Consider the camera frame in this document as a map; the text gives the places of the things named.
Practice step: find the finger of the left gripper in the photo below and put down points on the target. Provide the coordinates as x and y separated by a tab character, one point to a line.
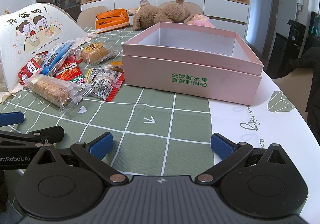
51	135
11	118

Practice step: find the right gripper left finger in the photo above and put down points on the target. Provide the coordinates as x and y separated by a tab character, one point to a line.
61	184

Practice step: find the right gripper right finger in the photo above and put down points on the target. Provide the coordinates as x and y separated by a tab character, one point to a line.
253	184

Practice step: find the clear biscuit roll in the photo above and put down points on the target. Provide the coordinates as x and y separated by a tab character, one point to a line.
65	95

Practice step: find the dark red snack packet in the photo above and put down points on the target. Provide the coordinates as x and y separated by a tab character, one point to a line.
32	67

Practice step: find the blue snack bag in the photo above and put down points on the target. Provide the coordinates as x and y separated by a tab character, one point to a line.
55	58

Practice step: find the red spicy strip packet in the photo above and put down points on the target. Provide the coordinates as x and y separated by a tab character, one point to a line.
70	71

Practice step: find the red clear printed snack packet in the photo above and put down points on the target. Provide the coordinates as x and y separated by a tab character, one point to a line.
105	83

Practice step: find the yellow bread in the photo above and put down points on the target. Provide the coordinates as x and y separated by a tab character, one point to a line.
96	53

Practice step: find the white cartoon chair cover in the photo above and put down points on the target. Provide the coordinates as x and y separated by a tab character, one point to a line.
30	30

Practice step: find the small orange wrapped cake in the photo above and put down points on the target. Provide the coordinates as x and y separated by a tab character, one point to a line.
116	66

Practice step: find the beige dining chair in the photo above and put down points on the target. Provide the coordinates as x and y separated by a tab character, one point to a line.
87	17

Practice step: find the orange tissue pack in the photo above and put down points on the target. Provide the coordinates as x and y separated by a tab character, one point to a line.
111	20

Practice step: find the pink cardboard box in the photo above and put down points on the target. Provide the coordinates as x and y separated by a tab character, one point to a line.
193	60

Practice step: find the black water dispenser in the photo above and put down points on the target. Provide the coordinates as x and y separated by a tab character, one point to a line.
292	46

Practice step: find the brown teddy bear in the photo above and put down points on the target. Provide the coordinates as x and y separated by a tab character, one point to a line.
149	15

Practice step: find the white sideboard cabinet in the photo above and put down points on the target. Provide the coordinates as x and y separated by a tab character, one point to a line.
223	14

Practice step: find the pink plush doll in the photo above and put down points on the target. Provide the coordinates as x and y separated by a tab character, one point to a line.
200	20

